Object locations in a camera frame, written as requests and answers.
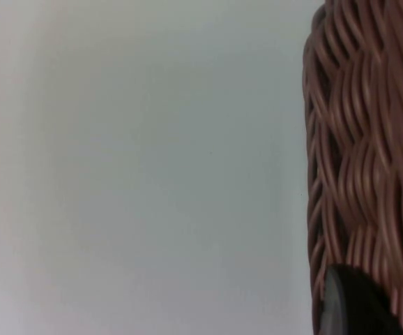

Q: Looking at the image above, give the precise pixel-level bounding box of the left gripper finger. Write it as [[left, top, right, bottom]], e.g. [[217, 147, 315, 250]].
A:
[[317, 265, 403, 335]]

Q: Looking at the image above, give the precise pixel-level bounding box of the brown wicker basket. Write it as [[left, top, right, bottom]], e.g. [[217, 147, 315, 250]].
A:
[[301, 0, 403, 335]]

